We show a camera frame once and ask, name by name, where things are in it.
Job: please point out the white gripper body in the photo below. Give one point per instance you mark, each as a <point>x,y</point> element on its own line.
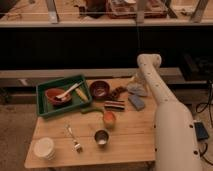
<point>137,79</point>

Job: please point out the light blue towel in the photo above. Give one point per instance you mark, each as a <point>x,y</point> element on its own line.
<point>137,89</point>

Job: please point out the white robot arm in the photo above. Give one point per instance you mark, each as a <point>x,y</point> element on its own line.
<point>176,146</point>

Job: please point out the purple bowl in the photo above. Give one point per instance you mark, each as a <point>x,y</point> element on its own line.
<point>99,90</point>

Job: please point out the orange bowl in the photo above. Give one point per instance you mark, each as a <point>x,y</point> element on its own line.
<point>51,95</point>

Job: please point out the blue sponge block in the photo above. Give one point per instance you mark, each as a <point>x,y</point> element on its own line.
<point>136,102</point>

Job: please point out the brown grape bunch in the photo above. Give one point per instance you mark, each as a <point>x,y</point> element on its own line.
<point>116,92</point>

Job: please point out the striped red black block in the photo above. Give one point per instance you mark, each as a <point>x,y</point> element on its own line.
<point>114,105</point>

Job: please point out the red yellow mango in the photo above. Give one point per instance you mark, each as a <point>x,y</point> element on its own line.
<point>109,119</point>

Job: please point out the wooden folding table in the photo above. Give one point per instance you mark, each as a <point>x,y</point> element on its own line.
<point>131,140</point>

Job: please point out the yellow corn cob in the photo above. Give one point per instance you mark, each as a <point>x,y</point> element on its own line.
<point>81,94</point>

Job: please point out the green vegetable stick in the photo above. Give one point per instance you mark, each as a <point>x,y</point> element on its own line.
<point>91,109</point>

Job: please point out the small metal cup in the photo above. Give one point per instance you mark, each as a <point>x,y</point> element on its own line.
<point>101,137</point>

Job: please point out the white spatula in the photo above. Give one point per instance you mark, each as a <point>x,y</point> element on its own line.
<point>63,95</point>

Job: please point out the black foot pedal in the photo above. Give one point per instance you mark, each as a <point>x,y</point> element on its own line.
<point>201,131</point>

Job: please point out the green plastic tray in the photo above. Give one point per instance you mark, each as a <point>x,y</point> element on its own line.
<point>47,103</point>

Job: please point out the metal fork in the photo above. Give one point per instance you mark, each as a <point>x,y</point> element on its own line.
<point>77,145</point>

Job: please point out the white lidded cup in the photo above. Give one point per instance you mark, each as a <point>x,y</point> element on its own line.
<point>44,148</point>

